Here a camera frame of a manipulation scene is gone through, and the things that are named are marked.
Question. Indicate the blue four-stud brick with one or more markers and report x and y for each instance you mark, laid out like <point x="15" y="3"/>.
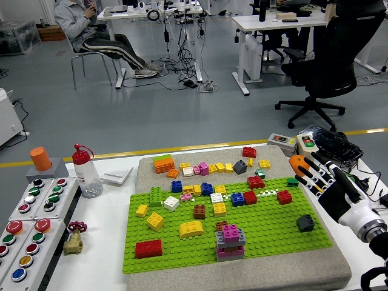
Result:
<point x="207" y="189"/>
<point x="177" y="186"/>
<point x="238" y="199"/>

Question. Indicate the grey flat base brick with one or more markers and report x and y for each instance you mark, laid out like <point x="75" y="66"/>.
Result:
<point x="230" y="259"/>

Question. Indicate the brass valve red handwheel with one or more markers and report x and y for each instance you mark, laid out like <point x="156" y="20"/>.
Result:
<point x="72" y="244"/>

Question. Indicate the small green brick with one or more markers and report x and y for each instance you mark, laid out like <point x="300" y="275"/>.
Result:
<point x="260" y="173"/>

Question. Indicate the grey switch box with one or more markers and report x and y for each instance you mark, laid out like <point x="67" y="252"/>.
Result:
<point x="280" y="142"/>

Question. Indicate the cream switch box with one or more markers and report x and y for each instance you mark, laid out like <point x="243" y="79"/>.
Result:
<point x="306" y="142"/>

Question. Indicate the yellow arched brick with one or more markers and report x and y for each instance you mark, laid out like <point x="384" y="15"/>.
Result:
<point x="191" y="229"/>

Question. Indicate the red four-stud brick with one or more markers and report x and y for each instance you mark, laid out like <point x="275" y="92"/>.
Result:
<point x="285" y="197"/>
<point x="250" y="197"/>

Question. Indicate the black phone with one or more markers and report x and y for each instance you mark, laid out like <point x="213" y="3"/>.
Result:
<point x="290" y="20"/>

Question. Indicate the large yellow four-stud brick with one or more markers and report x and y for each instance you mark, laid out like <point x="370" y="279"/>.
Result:
<point x="155" y="221"/>

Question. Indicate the orange flat brick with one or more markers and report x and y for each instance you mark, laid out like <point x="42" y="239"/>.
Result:
<point x="172" y="173"/>

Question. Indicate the wide red brick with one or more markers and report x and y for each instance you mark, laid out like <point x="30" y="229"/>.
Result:
<point x="256" y="182"/>

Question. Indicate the black power strip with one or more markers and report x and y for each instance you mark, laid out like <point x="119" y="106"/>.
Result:
<point x="191" y="84"/>

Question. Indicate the small pink brick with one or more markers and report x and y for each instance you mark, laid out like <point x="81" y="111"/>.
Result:
<point x="196" y="170"/>

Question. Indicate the narrow yellow brick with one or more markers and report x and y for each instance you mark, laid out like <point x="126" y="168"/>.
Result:
<point x="197" y="190"/>

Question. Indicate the orange cylinder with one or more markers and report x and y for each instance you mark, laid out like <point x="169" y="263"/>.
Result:
<point x="41" y="159"/>

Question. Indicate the wooden pallet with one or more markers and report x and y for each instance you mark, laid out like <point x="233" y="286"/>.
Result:
<point x="53" y="34"/>

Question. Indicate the orange fruit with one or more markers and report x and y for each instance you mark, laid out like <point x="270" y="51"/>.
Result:
<point x="295" y="162"/>

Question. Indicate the wooden box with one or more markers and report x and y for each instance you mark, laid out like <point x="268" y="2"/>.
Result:
<point x="285" y="15"/>

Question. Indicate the red curved brick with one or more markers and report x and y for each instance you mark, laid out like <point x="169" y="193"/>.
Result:
<point x="249" y="152"/>

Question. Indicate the red-capped squeeze bottle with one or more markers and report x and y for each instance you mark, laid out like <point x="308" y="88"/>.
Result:
<point x="86" y="175"/>

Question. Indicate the tiny yellow brick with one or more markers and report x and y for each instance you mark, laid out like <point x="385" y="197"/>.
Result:
<point x="250" y="162"/>

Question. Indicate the white wall switch plate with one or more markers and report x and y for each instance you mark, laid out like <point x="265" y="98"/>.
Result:
<point x="116" y="175"/>

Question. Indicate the white cabinet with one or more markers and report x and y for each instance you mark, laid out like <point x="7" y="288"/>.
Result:
<point x="7" y="118"/>

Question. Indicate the white low brick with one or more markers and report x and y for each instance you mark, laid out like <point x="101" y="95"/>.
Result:
<point x="188" y="171"/>

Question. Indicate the grey block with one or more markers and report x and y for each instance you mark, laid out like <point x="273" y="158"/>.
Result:
<point x="57" y="174"/>

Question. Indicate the green tall brick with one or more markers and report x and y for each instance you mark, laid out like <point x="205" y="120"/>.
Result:
<point x="156" y="197"/>

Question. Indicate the brown four-stud brick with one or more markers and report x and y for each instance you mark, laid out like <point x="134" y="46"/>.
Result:
<point x="199" y="211"/>
<point x="220" y="225"/>

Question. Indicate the grey metal chair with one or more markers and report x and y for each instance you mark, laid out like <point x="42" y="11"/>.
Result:
<point x="70" y="45"/>

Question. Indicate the magenta four-stud brick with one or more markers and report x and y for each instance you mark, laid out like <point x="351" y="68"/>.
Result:
<point x="230" y="232"/>

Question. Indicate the seated person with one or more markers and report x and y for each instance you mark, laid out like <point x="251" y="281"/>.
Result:
<point x="72" y="21"/>
<point x="280" y="38"/>

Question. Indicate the yellow window brick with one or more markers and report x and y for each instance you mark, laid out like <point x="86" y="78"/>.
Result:
<point x="188" y="189"/>

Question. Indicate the white four-stud brick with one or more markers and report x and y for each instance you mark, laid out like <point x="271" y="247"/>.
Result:
<point x="216" y="198"/>
<point x="171" y="203"/>

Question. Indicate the magenta tall brick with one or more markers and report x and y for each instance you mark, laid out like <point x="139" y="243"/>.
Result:
<point x="203" y="168"/>

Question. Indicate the black bottle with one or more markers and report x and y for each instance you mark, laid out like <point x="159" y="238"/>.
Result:
<point x="263" y="12"/>

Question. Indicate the black clear-lid case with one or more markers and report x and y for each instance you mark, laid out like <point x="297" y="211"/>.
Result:
<point x="336" y="142"/>

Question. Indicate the grey push-button box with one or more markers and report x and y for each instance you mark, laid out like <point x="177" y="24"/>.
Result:
<point x="36" y="200"/>
<point x="65" y="197"/>

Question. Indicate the large orange brick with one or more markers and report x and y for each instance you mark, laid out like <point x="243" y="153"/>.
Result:
<point x="163" y="166"/>

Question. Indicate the green studded baseplate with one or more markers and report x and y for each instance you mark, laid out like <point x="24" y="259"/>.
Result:
<point x="182" y="251"/>

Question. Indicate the grey emergency-stop button box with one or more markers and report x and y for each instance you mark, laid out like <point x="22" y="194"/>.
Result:
<point x="18" y="235"/>
<point x="45" y="242"/>

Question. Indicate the black office chair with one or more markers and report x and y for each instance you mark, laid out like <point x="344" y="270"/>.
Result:
<point x="333" y="60"/>

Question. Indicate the clear plastic crate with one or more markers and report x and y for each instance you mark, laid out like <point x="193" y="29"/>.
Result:
<point x="18" y="38"/>

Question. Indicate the red eight-stud brick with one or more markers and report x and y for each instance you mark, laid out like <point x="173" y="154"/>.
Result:
<point x="148" y="249"/>

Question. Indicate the white floor adapter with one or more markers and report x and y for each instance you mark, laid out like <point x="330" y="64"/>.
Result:
<point x="208" y="87"/>

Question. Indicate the white computer tower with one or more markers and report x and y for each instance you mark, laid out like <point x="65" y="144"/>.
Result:
<point x="253" y="60"/>

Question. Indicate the grey-brown mat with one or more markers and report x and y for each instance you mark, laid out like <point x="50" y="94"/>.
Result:
<point x="182" y="279"/>

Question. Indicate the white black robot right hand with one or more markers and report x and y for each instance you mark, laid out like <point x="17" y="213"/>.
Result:
<point x="336" y="200"/>

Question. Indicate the white desk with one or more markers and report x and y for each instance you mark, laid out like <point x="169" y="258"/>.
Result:
<point x="133" y="15"/>
<point x="272" y="25"/>

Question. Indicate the lime green plate brick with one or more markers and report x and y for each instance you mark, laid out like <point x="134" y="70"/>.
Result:
<point x="162" y="157"/>

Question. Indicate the green flat brick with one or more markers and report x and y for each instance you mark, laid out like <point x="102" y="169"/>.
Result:
<point x="293" y="182"/>

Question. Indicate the pink flat brick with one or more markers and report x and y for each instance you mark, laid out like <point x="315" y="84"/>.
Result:
<point x="186" y="197"/>

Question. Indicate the small yellow brick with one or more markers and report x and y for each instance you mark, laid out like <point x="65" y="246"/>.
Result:
<point x="142" y="210"/>

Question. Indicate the brown thin brick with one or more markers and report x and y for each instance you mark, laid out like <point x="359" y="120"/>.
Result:
<point x="232" y="249"/>

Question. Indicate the black plug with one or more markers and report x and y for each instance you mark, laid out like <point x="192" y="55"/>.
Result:
<point x="385" y="200"/>

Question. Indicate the black power adapter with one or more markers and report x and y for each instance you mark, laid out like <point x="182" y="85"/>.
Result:
<point x="364" y="182"/>

